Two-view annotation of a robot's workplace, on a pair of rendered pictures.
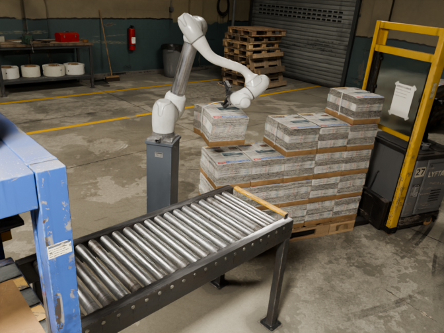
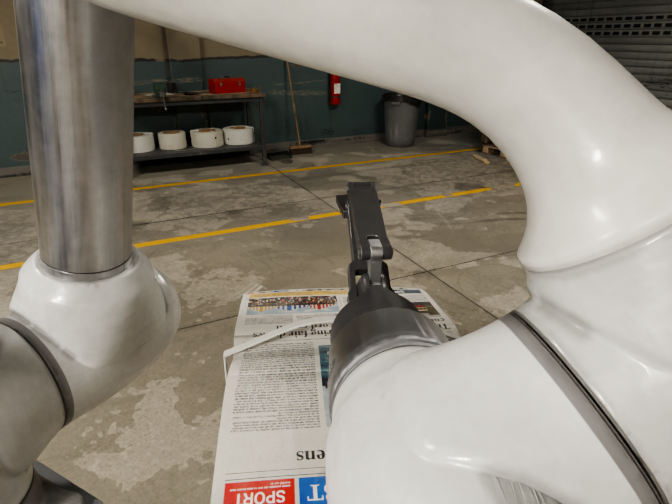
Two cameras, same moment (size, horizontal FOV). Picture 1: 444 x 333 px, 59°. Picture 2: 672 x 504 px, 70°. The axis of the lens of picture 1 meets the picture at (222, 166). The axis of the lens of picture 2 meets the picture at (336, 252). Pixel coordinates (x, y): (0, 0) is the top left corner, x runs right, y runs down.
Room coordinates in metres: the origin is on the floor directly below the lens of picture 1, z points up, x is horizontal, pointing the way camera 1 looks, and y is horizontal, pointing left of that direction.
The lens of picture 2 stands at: (2.39, -0.09, 1.53)
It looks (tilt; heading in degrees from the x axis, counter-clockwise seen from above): 24 degrees down; 19
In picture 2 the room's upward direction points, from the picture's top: straight up
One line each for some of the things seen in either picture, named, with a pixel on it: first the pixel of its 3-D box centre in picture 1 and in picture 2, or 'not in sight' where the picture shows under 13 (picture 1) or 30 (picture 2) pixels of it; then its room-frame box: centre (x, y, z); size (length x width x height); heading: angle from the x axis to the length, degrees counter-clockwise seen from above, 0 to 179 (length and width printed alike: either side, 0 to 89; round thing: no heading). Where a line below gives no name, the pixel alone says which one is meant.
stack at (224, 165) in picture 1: (268, 193); not in sight; (3.02, -0.42, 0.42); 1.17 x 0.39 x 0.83; 114
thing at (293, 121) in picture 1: (293, 121); not in sight; (3.06, -0.55, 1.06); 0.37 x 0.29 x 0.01; 25
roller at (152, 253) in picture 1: (149, 250); not in sight; (1.59, 0.33, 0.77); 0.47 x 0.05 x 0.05; 45
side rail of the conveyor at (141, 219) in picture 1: (145, 225); not in sight; (1.86, 0.41, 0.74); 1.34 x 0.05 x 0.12; 135
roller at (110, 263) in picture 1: (113, 266); not in sight; (1.45, 0.46, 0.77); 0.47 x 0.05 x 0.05; 45
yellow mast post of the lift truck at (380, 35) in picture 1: (362, 115); not in sight; (3.79, -1.35, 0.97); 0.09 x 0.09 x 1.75; 24
